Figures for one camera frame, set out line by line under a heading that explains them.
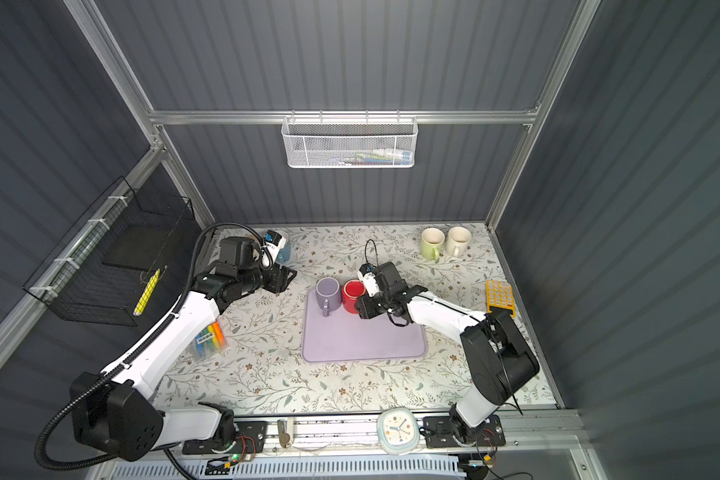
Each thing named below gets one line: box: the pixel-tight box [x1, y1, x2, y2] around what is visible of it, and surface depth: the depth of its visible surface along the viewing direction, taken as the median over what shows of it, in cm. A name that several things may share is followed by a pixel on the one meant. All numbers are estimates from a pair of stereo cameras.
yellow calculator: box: [485, 280, 517, 319], surface depth 101 cm
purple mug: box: [315, 276, 342, 317], surface depth 93 cm
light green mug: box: [421, 228, 445, 261], surface depth 107 cm
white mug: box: [446, 226, 472, 257], surface depth 107 cm
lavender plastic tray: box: [302, 288, 427, 362], surface depth 93 cm
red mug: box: [342, 279, 366, 315], surface depth 93 cm
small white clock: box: [377, 407, 420, 455], surface depth 74 cm
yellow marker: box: [133, 268, 161, 316], surface depth 70 cm
